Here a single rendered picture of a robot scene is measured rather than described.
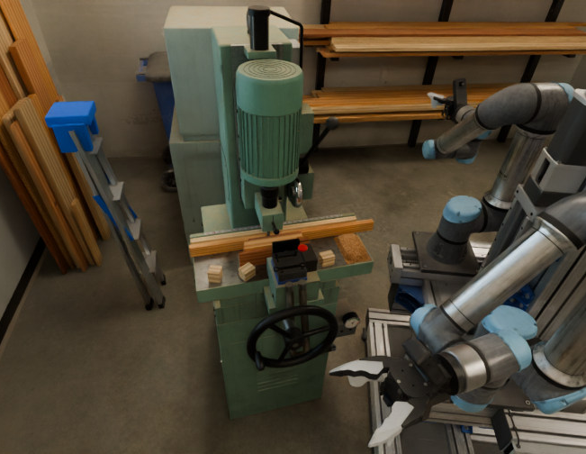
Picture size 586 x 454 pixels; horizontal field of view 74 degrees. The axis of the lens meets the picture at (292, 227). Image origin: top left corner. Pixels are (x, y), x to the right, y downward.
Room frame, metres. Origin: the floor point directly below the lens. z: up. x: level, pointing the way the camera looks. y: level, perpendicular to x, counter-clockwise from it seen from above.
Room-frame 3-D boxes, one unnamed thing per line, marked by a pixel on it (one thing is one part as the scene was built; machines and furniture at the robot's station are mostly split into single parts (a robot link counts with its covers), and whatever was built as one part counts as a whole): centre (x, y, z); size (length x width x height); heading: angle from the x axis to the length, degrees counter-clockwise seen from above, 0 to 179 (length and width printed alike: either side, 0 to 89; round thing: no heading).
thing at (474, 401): (0.43, -0.37, 1.12); 0.11 x 0.08 x 0.11; 23
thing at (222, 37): (1.31, 0.16, 1.16); 0.22 x 0.22 x 0.72; 17
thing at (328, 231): (1.05, 0.02, 0.92); 0.67 x 0.02 x 0.04; 107
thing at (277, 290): (0.86, -0.01, 0.92); 0.15 x 0.13 x 0.09; 107
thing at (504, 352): (0.41, -0.38, 1.21); 0.11 x 0.08 x 0.09; 113
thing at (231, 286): (0.94, 0.02, 0.87); 0.61 x 0.30 x 0.06; 107
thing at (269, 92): (1.03, 0.08, 1.35); 0.18 x 0.18 x 0.31
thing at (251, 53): (1.17, 0.12, 1.54); 0.08 x 0.08 x 0.17; 17
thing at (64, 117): (1.51, 0.87, 0.58); 0.27 x 0.25 x 1.16; 104
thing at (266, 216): (1.05, 0.08, 1.03); 0.14 x 0.07 x 0.09; 17
